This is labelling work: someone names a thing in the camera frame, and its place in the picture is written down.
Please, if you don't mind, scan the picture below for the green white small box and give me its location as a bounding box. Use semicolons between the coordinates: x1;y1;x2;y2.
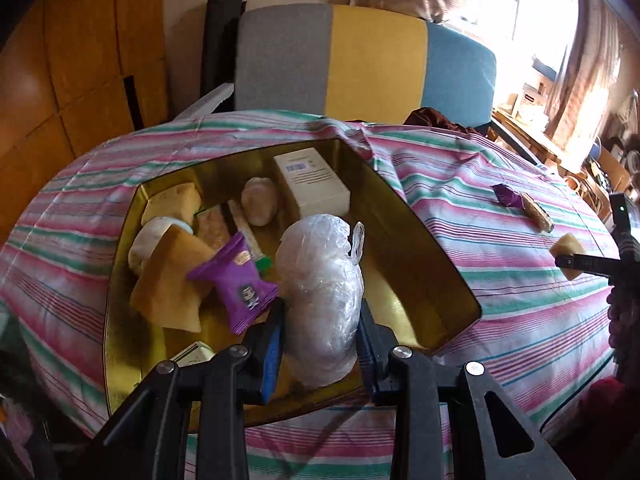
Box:
171;341;215;367

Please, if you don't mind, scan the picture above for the purple snack packet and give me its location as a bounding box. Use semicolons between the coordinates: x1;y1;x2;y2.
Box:
491;184;524;210
186;232;278;335

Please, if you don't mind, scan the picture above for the large yellow sponge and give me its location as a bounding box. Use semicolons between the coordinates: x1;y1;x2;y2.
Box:
130;226;215;333

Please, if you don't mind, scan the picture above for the clear plastic bag bundle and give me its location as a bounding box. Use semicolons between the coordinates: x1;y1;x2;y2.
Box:
276;214;364;389

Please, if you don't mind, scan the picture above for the white knitted cloth roll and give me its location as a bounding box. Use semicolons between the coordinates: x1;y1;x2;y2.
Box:
128;217;193;275

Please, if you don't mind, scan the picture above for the white cotton ball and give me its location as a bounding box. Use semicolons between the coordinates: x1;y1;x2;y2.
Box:
241;177;279;226

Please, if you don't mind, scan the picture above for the small yellow sponge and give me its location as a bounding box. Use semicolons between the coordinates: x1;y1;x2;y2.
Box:
141;182;202;226

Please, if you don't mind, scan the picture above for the beige cardboard box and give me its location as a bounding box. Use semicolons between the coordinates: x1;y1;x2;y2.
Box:
273;148;350;220

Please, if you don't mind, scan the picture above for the person right hand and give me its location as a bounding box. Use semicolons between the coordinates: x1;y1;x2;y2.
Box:
606;285;637;350

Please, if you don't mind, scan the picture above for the striped pink green bedsheet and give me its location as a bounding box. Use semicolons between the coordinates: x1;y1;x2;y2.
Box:
1;110;617;440

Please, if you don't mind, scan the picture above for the wooden desk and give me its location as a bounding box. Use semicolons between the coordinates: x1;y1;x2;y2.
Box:
487;108;594;183

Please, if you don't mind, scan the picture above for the gold metal tin tray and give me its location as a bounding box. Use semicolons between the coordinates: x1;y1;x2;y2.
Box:
102;138;484;434

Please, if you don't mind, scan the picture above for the dark red cloth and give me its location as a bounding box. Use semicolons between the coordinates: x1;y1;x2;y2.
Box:
404;107;478;134

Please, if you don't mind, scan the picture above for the grey yellow blue chair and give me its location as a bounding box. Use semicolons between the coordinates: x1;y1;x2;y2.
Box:
174;2;544;166

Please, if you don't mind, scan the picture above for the wooden wardrobe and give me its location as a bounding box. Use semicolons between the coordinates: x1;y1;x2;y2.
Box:
1;0;168;237

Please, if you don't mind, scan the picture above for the black rolled mat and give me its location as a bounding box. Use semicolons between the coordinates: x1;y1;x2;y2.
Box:
200;0;246;98

